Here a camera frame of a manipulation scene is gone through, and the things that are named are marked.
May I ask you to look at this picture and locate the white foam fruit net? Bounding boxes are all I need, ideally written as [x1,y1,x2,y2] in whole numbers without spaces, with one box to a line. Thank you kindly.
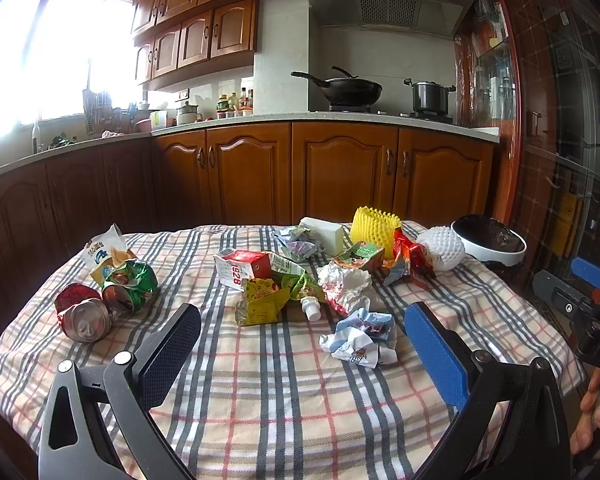
[416,226,466,272]

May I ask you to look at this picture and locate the blue white wrapper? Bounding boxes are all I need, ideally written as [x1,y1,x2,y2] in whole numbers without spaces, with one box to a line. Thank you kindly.
[320,308,398,368]

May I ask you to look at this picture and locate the red snack wrapper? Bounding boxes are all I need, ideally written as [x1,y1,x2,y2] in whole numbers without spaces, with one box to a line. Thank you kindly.
[384,228,436,289]

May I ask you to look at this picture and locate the red white milk carton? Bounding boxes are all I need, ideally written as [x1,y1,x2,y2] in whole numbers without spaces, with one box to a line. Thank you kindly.
[213,248,272,290]

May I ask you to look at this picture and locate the white paper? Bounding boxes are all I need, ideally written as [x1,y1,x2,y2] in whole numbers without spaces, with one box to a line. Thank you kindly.
[317,261,376,318]

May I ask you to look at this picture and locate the green drink carton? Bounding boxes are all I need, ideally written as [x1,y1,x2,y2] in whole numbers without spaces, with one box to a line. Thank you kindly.
[332,242,385,273]

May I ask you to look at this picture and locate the yellow foam fruit net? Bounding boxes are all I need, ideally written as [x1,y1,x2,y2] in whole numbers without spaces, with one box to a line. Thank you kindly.
[350,206,402,260]

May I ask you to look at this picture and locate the green wrapper with bottle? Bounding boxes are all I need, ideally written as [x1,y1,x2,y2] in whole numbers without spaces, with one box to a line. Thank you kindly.
[268,252,325,322]

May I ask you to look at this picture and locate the white trash bin black liner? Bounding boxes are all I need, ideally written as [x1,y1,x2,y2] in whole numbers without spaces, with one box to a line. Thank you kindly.
[451,214,528,268]

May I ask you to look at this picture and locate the person's right hand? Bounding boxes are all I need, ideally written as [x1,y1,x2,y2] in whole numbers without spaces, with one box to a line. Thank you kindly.
[570,368,600,455]

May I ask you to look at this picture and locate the crushed red soda can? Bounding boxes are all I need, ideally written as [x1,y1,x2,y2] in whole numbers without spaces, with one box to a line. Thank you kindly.
[54,283,112,344]

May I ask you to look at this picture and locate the crushed green can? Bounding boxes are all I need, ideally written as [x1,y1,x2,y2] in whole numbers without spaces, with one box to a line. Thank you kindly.
[102,260,159,315]

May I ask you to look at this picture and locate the white yellow snack bag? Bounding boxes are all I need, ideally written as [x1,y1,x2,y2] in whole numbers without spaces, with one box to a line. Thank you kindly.
[81,223,136,286]

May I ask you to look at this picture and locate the plaid tablecloth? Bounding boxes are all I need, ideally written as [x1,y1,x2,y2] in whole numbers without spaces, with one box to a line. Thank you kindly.
[0,221,588,480]

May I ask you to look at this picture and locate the steel cooking pot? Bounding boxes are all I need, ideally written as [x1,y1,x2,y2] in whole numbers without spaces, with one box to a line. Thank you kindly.
[404,78,456,115]

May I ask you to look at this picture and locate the glass sliding door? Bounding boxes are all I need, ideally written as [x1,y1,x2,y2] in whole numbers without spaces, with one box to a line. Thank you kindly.
[498,0,600,296]

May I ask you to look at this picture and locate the crumpled grey purple wrapper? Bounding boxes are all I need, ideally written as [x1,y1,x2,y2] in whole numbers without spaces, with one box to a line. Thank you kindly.
[275,226,325,262]

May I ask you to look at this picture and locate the lower wooden cabinets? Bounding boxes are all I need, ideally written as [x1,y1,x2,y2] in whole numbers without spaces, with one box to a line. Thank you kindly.
[0,121,496,281]

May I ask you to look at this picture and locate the wooden cabinets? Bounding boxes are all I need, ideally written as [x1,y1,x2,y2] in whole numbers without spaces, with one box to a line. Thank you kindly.
[0,121,496,281]
[131,0,260,90]

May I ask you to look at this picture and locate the black wok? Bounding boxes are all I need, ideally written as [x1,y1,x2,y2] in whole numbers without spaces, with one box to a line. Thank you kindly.
[290,66,382,107]

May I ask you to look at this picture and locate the condiment bottles group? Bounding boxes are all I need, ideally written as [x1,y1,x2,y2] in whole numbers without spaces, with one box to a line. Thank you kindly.
[215,87,253,119]

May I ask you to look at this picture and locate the range hood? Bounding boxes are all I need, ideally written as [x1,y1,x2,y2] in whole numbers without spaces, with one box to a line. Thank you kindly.
[308,0,474,38]

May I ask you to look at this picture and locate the upper wooden cabinets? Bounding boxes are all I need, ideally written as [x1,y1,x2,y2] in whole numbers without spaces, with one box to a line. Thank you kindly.
[131,0,260,90]

